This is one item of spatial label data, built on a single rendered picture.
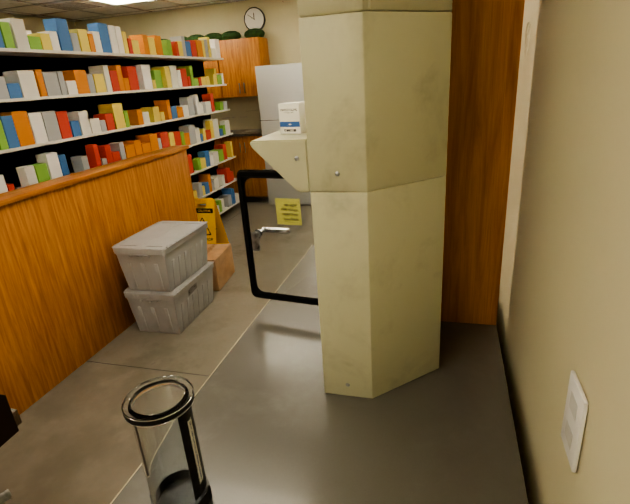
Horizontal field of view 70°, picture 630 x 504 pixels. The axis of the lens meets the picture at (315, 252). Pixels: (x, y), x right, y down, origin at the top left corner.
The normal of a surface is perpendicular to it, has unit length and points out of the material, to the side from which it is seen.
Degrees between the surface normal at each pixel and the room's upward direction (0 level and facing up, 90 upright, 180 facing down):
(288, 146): 90
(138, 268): 95
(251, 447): 0
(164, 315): 96
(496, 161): 90
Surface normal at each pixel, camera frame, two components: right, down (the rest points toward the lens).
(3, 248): 0.96, 0.04
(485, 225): -0.26, 0.37
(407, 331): 0.49, 0.28
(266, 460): -0.07, -0.93
